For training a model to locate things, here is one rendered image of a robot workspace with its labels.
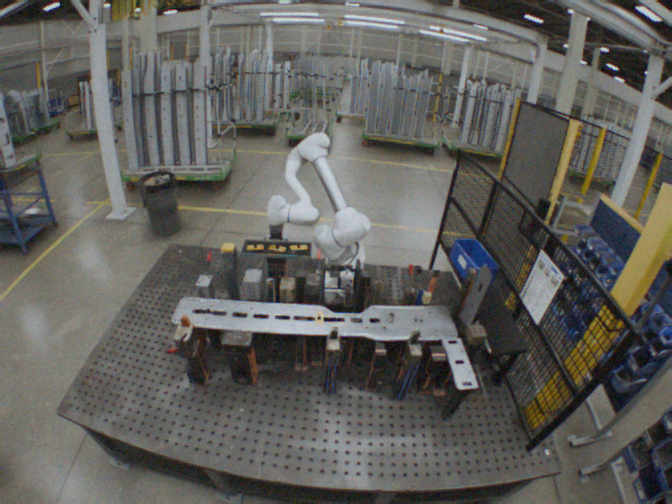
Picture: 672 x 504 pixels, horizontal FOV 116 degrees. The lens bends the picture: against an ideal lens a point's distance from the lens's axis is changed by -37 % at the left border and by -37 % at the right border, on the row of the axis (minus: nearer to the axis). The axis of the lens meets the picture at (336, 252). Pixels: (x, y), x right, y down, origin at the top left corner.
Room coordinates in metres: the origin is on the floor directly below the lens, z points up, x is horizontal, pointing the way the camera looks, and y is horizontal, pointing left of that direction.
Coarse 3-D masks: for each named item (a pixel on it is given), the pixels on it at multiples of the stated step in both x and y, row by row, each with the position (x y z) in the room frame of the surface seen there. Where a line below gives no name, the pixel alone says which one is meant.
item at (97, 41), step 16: (96, 0) 3.58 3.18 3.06; (96, 16) 3.58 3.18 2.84; (96, 32) 3.58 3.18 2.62; (96, 48) 3.58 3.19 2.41; (96, 64) 3.58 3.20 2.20; (96, 80) 3.58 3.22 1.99; (96, 96) 3.58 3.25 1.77; (96, 112) 3.58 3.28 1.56; (112, 144) 3.68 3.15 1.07; (112, 160) 3.62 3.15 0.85; (112, 176) 3.58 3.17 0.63; (112, 192) 3.58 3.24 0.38; (128, 208) 3.79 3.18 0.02
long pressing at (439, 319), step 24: (240, 312) 1.08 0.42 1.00; (264, 312) 1.10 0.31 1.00; (288, 312) 1.12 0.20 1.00; (312, 312) 1.13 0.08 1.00; (384, 312) 1.18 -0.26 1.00; (408, 312) 1.19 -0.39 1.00; (432, 312) 1.20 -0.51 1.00; (360, 336) 1.02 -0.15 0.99; (384, 336) 1.02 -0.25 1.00; (408, 336) 1.03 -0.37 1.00; (432, 336) 1.03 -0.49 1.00; (456, 336) 1.04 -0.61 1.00
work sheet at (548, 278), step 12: (540, 252) 1.18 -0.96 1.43; (540, 264) 1.15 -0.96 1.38; (552, 264) 1.07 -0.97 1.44; (528, 276) 1.19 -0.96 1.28; (540, 276) 1.11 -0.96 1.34; (552, 276) 1.04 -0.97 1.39; (564, 276) 0.97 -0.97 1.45; (528, 288) 1.15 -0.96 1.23; (540, 288) 1.07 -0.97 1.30; (552, 288) 1.01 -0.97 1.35; (528, 300) 1.11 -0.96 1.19; (540, 300) 1.04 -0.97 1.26; (552, 300) 0.97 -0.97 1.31; (528, 312) 1.07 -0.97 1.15; (540, 312) 1.00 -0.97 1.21; (540, 324) 0.97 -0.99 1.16
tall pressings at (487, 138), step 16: (496, 96) 8.45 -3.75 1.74; (512, 96) 8.48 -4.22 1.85; (464, 112) 8.67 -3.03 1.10; (480, 112) 8.42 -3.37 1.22; (496, 112) 8.64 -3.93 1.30; (512, 112) 8.23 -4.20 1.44; (464, 128) 8.34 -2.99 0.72; (480, 128) 8.66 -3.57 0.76; (496, 128) 8.42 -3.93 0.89; (480, 144) 8.55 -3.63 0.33; (496, 144) 8.13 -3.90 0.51
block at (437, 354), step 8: (432, 352) 0.95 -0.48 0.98; (440, 352) 0.95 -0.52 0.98; (424, 360) 0.98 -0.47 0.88; (432, 360) 0.91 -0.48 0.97; (440, 360) 0.91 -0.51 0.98; (424, 368) 0.96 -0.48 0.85; (432, 368) 0.90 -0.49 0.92; (440, 368) 0.91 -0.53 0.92; (424, 376) 0.93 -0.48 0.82; (432, 376) 0.92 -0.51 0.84; (416, 384) 0.95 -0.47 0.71; (424, 384) 0.91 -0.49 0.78; (432, 384) 0.91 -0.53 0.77; (424, 392) 0.91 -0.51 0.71
